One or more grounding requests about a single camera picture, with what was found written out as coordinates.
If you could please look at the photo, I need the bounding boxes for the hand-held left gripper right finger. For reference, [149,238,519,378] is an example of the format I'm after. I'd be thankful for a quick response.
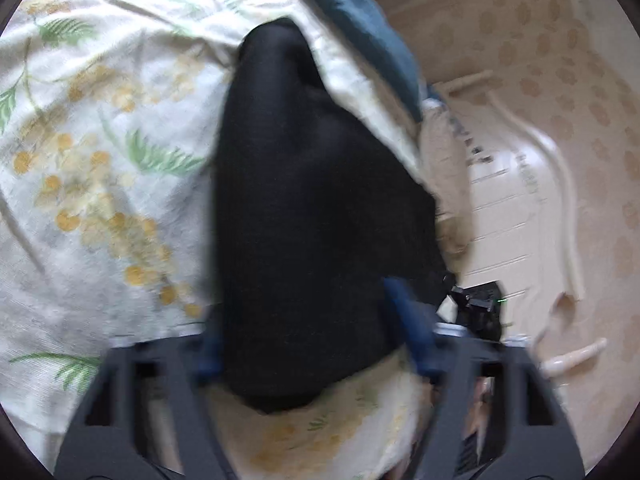
[384,276,586,480]

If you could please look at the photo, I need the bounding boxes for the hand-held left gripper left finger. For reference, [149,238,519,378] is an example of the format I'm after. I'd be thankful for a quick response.
[54,305,236,480]

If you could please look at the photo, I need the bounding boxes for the black pants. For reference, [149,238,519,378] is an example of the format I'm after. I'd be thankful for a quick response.
[207,16,456,415]

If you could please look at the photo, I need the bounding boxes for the white headboard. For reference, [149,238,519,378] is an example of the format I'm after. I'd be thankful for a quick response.
[425,70,608,381]

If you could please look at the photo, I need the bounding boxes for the beige pillow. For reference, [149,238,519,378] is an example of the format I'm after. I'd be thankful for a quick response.
[417,100,476,261]

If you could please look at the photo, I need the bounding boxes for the floral bed sheet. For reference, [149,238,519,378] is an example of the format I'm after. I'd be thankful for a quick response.
[0,0,441,480]

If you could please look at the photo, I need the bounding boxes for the teal quilt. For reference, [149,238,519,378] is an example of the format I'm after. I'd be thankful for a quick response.
[272,0,423,123]

